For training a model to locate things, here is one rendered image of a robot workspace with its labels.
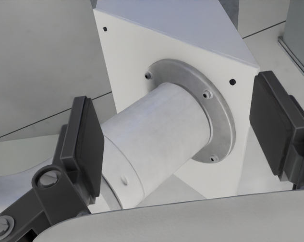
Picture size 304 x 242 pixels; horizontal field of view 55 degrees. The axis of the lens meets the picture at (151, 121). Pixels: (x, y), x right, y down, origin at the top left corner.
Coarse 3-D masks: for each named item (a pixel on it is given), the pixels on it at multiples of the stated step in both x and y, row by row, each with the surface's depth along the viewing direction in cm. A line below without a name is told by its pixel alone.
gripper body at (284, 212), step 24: (288, 192) 8; (96, 216) 8; (120, 216) 8; (144, 216) 8; (168, 216) 8; (192, 216) 8; (216, 216) 8; (240, 216) 8; (264, 216) 8; (288, 216) 7; (48, 240) 8; (72, 240) 8; (96, 240) 8; (120, 240) 8; (144, 240) 7; (168, 240) 7; (192, 240) 7; (216, 240) 7; (240, 240) 7; (264, 240) 7; (288, 240) 7
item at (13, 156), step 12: (0, 144) 209; (12, 144) 207; (24, 144) 206; (36, 144) 204; (48, 144) 203; (0, 156) 200; (12, 156) 198; (24, 156) 197; (36, 156) 195; (48, 156) 194; (0, 168) 192; (12, 168) 190; (24, 168) 189
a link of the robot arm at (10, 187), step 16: (48, 160) 35; (0, 176) 33; (16, 176) 33; (32, 176) 33; (0, 192) 29; (16, 192) 30; (112, 192) 34; (0, 208) 28; (96, 208) 33; (112, 208) 34
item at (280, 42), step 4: (280, 36) 167; (280, 40) 165; (280, 44) 165; (284, 44) 160; (284, 48) 162; (288, 48) 157; (288, 56) 158; (292, 56) 153; (292, 60) 153; (296, 60) 149; (296, 64) 150; (300, 64) 145; (300, 68) 146; (300, 72) 147
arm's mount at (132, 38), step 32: (128, 0) 53; (160, 0) 51; (192, 0) 50; (128, 32) 47; (160, 32) 42; (192, 32) 41; (224, 32) 40; (128, 64) 53; (192, 64) 40; (224, 64) 36; (256, 64) 34; (128, 96) 59; (224, 96) 39; (192, 160) 54; (224, 160) 47; (224, 192) 52
